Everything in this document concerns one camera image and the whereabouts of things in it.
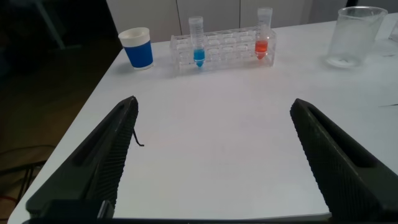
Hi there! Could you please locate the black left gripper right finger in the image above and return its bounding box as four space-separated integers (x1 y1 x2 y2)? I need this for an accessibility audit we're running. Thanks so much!
289 98 398 223

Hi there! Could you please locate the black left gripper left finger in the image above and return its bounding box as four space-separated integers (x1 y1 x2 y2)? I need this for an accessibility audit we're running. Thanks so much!
25 95 139 218

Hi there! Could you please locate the clear glass beaker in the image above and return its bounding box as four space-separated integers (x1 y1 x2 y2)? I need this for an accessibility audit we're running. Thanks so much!
325 6 389 68

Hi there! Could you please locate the test tube with red liquid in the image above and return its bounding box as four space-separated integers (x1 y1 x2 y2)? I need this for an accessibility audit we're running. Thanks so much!
254 7 274 60

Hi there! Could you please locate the test tube with blue liquid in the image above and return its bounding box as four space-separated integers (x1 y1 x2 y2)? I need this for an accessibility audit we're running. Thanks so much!
188 16 206 68

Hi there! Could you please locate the grey metal floor leg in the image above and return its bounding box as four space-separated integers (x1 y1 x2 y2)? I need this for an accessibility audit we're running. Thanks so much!
0 160 47 205

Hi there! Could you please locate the blue white paper cup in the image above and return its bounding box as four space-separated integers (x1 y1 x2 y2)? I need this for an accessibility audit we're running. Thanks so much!
118 27 154 70

